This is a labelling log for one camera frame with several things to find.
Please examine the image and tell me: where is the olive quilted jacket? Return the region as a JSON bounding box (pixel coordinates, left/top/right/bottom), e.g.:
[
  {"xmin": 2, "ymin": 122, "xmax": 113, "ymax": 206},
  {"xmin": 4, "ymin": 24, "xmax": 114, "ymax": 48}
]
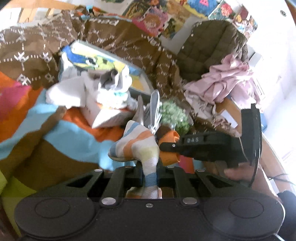
[{"xmin": 177, "ymin": 20, "xmax": 248, "ymax": 82}]

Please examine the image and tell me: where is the person's right hand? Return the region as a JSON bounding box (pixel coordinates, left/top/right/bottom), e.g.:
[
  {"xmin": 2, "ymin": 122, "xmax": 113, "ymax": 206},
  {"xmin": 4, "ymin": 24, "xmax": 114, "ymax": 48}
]
[{"xmin": 224, "ymin": 163, "xmax": 273, "ymax": 190}]

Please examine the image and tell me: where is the striped sock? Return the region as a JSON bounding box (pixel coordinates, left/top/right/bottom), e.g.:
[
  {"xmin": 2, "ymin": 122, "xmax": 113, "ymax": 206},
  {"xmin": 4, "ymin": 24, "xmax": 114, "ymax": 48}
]
[{"xmin": 108, "ymin": 120, "xmax": 161, "ymax": 199}]

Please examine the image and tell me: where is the brown PF patterned blanket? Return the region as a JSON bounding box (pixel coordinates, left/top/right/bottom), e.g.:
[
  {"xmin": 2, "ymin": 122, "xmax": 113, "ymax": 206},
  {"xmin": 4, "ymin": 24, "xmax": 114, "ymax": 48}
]
[{"xmin": 0, "ymin": 6, "xmax": 232, "ymax": 197}]

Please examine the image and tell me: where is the glass jar of paper stars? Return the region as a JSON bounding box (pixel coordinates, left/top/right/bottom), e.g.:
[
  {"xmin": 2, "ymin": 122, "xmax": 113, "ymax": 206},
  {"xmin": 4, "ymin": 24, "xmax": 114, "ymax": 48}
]
[{"xmin": 159, "ymin": 100, "xmax": 190, "ymax": 135}]

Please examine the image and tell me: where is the white cloth pile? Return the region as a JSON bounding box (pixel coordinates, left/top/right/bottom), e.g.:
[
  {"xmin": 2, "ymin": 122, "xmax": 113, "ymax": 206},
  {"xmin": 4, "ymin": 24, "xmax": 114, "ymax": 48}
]
[{"xmin": 46, "ymin": 66, "xmax": 137, "ymax": 111}]

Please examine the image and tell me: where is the grey tray with frog picture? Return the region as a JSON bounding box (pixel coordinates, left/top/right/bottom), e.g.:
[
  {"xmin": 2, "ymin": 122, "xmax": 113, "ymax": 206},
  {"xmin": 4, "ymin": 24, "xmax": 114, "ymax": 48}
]
[{"xmin": 60, "ymin": 40, "xmax": 154, "ymax": 94}]

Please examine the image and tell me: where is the wooden bed rail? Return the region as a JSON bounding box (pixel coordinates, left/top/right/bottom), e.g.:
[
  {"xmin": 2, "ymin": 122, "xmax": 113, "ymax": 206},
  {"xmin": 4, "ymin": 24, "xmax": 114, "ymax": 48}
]
[{"xmin": 1, "ymin": 0, "xmax": 78, "ymax": 23}]

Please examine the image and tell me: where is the pink crumpled garment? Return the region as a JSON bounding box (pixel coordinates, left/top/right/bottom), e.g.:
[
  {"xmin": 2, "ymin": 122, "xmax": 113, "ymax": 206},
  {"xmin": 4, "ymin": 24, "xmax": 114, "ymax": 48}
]
[{"xmin": 184, "ymin": 54, "xmax": 261, "ymax": 120}]

